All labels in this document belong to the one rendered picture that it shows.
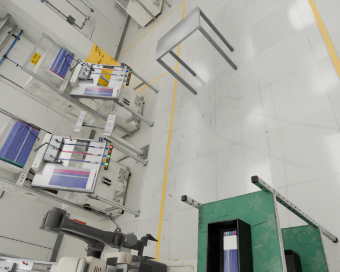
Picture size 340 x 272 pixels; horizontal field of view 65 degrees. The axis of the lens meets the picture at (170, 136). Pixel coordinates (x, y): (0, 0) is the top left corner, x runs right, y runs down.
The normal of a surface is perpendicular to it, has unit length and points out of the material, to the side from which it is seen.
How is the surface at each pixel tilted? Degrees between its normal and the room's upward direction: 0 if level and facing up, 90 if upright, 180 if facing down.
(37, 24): 90
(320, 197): 0
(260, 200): 0
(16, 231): 90
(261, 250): 0
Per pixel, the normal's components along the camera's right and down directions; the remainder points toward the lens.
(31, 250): 0.73, -0.34
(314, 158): -0.68, -0.47
